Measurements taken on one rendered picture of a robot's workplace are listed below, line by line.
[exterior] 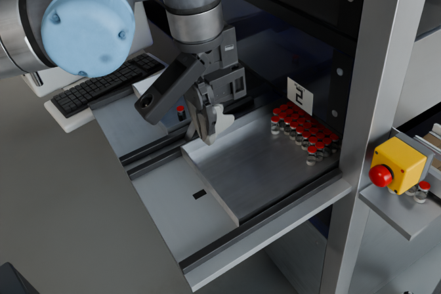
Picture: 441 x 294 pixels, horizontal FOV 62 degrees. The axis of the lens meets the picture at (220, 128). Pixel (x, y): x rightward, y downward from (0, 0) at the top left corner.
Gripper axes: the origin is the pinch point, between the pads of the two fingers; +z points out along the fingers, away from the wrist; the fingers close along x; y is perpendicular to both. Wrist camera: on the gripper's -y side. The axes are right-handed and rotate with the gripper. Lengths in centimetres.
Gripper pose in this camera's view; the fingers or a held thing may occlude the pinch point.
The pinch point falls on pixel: (204, 140)
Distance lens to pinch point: 64.9
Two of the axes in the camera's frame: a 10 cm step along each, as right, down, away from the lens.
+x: -5.1, -5.3, 6.8
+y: 8.5, -4.2, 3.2
